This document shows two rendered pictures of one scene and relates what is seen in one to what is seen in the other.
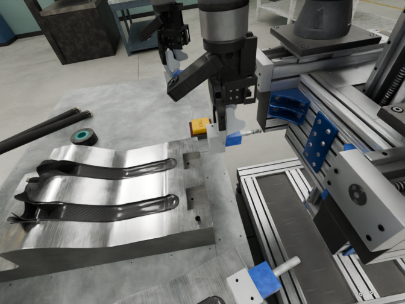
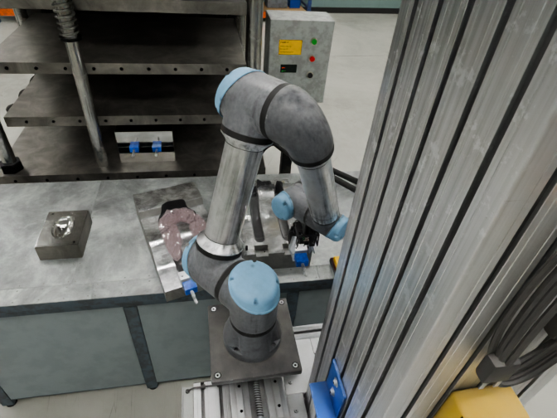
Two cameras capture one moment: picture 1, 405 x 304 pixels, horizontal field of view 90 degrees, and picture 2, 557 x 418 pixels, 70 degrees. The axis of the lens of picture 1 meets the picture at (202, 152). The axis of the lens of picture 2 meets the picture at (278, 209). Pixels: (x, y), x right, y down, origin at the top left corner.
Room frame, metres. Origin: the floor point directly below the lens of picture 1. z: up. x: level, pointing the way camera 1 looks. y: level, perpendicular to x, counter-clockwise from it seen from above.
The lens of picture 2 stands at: (0.08, -1.01, 1.97)
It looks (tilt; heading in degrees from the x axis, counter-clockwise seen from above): 40 degrees down; 79
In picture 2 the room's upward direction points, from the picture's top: 5 degrees clockwise
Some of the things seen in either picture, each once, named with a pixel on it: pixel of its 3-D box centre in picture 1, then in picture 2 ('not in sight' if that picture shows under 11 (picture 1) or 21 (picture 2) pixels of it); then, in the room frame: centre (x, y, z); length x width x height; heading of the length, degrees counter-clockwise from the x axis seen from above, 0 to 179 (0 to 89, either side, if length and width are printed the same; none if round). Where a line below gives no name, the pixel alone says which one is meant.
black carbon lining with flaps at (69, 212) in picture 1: (97, 187); (267, 206); (0.28, 0.24, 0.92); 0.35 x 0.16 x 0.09; 92
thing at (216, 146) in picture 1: (235, 134); (302, 261); (0.36, -0.08, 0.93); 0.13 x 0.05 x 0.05; 92
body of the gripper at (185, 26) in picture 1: (171, 26); not in sight; (0.72, 0.04, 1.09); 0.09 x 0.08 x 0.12; 64
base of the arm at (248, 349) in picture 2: not in sight; (253, 324); (0.16, -0.43, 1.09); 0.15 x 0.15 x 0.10
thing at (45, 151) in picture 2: not in sight; (144, 134); (-0.33, 1.12, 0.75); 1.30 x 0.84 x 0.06; 2
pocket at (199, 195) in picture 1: (197, 201); (261, 252); (0.23, 0.03, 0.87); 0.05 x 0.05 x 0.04; 2
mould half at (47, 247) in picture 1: (101, 196); (268, 213); (0.29, 0.25, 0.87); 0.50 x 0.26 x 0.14; 92
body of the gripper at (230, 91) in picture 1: (229, 72); (306, 226); (0.36, -0.07, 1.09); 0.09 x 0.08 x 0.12; 92
